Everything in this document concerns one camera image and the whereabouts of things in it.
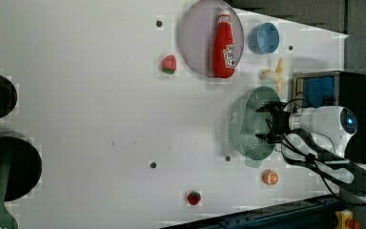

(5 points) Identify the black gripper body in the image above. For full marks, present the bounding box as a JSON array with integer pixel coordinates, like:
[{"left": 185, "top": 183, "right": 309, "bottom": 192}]
[{"left": 267, "top": 102, "right": 290, "bottom": 144}]

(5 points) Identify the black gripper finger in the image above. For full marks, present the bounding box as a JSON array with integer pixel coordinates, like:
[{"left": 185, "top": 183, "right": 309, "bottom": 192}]
[
  {"left": 256, "top": 104, "right": 271, "bottom": 113},
  {"left": 255, "top": 134, "right": 270, "bottom": 141}
]

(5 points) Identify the green plastic strainer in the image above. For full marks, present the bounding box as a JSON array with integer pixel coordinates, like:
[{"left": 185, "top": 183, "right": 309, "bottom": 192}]
[{"left": 229, "top": 86, "right": 280, "bottom": 168}]

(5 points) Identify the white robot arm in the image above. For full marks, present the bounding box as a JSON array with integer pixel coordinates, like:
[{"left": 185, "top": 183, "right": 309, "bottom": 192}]
[{"left": 256, "top": 102, "right": 366, "bottom": 205}]

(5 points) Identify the peeled toy banana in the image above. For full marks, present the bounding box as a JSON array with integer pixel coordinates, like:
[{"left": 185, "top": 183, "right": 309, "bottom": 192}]
[{"left": 259, "top": 58, "right": 285, "bottom": 94}]

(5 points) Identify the toy orange half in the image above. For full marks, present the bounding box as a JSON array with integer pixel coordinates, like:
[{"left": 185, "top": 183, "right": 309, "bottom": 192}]
[{"left": 262, "top": 170, "right": 279, "bottom": 185}]

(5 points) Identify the silver toaster oven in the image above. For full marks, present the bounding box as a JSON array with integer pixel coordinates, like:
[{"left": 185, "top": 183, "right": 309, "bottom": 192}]
[{"left": 293, "top": 71, "right": 366, "bottom": 163}]

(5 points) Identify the red ketchup bottle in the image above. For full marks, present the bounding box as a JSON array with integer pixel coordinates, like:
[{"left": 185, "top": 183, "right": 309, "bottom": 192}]
[{"left": 213, "top": 10, "right": 236, "bottom": 78}]

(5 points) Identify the blue plastic bowl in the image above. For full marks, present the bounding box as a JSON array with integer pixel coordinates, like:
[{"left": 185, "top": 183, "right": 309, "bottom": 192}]
[{"left": 248, "top": 23, "right": 280, "bottom": 54}]

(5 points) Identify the small red toy strawberry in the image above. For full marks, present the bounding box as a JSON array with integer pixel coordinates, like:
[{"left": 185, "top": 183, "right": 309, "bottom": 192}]
[{"left": 187, "top": 192, "right": 201, "bottom": 206}]

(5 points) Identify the grey round plate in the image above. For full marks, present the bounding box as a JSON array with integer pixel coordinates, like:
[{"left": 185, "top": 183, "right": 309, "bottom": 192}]
[{"left": 180, "top": 0, "right": 244, "bottom": 77}]

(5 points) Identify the pink toy strawberry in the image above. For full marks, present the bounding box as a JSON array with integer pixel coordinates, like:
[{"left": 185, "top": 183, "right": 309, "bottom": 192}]
[{"left": 161, "top": 55, "right": 177, "bottom": 74}]

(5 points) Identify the yellow red button box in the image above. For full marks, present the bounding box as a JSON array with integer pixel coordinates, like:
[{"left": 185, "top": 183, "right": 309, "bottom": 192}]
[{"left": 335, "top": 210, "right": 361, "bottom": 229}]

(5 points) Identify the large black pan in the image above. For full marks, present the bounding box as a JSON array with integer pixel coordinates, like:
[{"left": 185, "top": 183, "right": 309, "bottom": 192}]
[{"left": 0, "top": 136, "right": 42, "bottom": 201}]

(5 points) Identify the green plastic spatula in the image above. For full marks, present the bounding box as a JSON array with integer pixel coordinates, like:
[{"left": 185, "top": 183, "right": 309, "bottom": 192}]
[{"left": 0, "top": 155, "right": 18, "bottom": 229}]

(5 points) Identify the blue metal frame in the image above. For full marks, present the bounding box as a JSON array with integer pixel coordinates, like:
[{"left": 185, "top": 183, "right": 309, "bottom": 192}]
[{"left": 164, "top": 195, "right": 344, "bottom": 229}]

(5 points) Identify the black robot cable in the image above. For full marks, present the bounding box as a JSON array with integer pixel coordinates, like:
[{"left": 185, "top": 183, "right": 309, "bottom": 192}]
[{"left": 265, "top": 98, "right": 366, "bottom": 207}]

